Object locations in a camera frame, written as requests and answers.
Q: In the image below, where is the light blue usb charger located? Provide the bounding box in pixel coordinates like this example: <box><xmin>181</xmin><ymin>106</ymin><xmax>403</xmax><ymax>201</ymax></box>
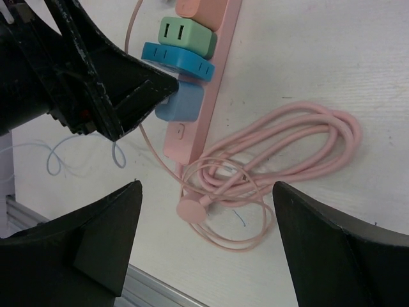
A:
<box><xmin>155</xmin><ymin>81</ymin><xmax>205</xmax><ymax>122</ymax></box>

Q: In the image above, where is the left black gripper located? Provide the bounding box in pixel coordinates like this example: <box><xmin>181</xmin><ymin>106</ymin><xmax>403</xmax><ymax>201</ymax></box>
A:
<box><xmin>1</xmin><ymin>1</ymin><xmax>178</xmax><ymax>141</ymax></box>

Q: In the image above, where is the aluminium mounting rail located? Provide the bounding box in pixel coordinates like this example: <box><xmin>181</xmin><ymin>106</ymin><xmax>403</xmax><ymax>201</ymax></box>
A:
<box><xmin>1</xmin><ymin>185</ymin><xmax>199</xmax><ymax>306</ymax></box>

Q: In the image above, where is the blue plug adapter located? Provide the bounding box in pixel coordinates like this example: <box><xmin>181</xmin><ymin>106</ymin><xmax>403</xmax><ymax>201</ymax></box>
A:
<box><xmin>141</xmin><ymin>42</ymin><xmax>215</xmax><ymax>82</ymax></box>

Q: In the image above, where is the salmon pink plug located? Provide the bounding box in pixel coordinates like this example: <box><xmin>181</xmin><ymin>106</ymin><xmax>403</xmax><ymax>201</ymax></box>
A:
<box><xmin>175</xmin><ymin>0</ymin><xmax>201</xmax><ymax>18</ymax></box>

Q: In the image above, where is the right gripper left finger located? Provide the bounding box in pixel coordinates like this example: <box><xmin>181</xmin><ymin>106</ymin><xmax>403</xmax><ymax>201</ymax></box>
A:
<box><xmin>1</xmin><ymin>180</ymin><xmax>143</xmax><ymax>306</ymax></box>

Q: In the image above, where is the green usb charger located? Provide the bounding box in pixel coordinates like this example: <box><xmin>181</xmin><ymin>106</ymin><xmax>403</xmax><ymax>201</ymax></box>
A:
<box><xmin>158</xmin><ymin>17</ymin><xmax>217</xmax><ymax>59</ymax></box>

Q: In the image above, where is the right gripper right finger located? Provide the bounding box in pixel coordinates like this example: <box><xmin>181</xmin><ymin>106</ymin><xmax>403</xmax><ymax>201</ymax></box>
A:
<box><xmin>272</xmin><ymin>182</ymin><xmax>408</xmax><ymax>306</ymax></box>

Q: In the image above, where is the thin pink usb cable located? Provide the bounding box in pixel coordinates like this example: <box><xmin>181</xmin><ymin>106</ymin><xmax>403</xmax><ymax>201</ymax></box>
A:
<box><xmin>124</xmin><ymin>0</ymin><xmax>275</xmax><ymax>253</ymax></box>

